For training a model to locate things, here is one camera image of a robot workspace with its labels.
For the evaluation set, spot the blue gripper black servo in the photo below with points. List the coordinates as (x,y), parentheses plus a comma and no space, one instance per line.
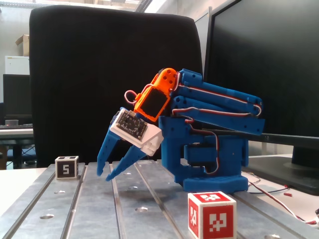
(111,141)

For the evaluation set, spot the black cube number five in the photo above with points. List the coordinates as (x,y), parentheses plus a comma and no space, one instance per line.
(66,169)

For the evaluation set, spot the red cube white marker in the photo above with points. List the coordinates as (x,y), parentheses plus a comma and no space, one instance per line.
(219,219)

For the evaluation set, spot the dark keyboard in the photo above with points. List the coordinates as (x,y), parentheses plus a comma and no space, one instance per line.
(25,126)

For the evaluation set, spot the grey background desk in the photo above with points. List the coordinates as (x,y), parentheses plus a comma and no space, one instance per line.
(15,133)

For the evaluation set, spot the grey round tin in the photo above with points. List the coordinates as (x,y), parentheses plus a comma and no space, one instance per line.
(12,122)

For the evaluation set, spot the small black background monitor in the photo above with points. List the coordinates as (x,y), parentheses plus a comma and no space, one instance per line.
(16,94)

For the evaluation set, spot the white cabinet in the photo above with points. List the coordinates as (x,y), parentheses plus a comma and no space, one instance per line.
(16,65)

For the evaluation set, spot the brown cardboard box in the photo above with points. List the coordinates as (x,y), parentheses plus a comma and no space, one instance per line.
(23,43)

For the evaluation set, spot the grey partition panel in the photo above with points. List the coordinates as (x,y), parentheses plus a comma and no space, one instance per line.
(202,37)

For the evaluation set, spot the large black Dell monitor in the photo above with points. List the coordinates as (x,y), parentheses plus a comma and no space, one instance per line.
(261,62)

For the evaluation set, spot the white camera mount circuit board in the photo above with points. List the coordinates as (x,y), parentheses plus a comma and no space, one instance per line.
(152,139)

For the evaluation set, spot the aluminium slotted base plate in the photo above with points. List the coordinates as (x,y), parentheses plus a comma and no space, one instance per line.
(99,211)

